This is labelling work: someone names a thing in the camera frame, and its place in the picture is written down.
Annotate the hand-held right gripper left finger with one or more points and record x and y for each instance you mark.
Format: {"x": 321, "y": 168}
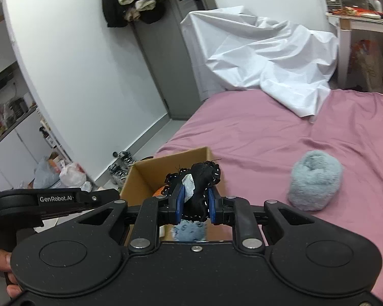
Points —
{"x": 180, "y": 202}

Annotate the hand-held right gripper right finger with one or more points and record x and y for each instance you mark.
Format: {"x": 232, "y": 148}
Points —
{"x": 211, "y": 207}

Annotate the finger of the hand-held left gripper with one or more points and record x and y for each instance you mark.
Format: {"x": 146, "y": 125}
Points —
{"x": 99, "y": 197}

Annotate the burger squishy toy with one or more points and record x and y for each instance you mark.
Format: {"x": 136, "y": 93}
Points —
{"x": 159, "y": 192}

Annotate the black lace fluffy cloth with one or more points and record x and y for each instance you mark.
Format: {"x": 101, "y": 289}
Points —
{"x": 199, "y": 178}

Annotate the brown cardboard box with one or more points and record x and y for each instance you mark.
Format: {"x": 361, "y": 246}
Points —
{"x": 146, "y": 172}

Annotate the blue-grey fluffy bundle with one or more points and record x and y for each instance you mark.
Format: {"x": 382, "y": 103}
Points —
{"x": 316, "y": 181}

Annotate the white red plastic bag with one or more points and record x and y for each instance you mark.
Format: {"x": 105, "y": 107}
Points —
{"x": 71, "y": 175}

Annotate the black white shoes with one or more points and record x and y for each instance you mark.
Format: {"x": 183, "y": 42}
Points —
{"x": 121, "y": 167}

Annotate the grey plastic bag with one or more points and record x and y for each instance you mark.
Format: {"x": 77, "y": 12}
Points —
{"x": 46, "y": 173}

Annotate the white cabinet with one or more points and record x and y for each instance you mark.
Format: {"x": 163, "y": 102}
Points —
{"x": 19, "y": 153}

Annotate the grey door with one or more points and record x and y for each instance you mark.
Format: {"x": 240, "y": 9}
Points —
{"x": 172, "y": 63}

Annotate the white crumpled sheet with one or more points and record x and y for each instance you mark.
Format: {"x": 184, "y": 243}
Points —
{"x": 258, "y": 54}

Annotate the pink bed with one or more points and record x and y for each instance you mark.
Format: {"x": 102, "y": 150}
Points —
{"x": 354, "y": 127}

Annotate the black hanging coat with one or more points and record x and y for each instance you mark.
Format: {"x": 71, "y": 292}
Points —
{"x": 111, "y": 3}

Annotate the brown paper bag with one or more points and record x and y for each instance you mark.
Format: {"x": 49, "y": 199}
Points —
{"x": 365, "y": 67}

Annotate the white desk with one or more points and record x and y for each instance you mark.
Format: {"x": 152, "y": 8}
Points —
{"x": 343, "y": 38}

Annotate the red packets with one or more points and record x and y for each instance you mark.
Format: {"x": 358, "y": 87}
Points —
{"x": 354, "y": 12}

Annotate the white bottle red cap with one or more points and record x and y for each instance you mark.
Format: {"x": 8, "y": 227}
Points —
{"x": 378, "y": 3}

